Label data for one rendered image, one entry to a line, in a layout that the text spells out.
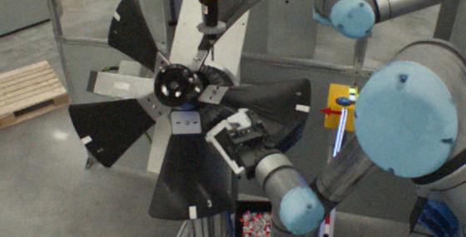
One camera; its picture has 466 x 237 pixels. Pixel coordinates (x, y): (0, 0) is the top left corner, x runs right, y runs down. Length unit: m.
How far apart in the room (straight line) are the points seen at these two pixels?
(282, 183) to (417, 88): 0.34
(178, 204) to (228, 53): 0.55
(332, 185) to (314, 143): 1.14
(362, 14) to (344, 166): 0.28
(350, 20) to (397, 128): 0.32
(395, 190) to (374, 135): 1.65
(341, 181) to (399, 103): 0.34
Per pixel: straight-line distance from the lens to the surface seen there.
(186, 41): 1.24
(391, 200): 2.10
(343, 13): 0.64
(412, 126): 0.37
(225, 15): 0.95
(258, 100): 0.87
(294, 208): 0.58
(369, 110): 0.38
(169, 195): 0.90
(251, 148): 0.72
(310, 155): 1.88
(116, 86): 1.18
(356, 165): 0.64
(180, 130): 0.92
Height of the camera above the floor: 1.64
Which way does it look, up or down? 31 degrees down
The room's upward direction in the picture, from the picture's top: straight up
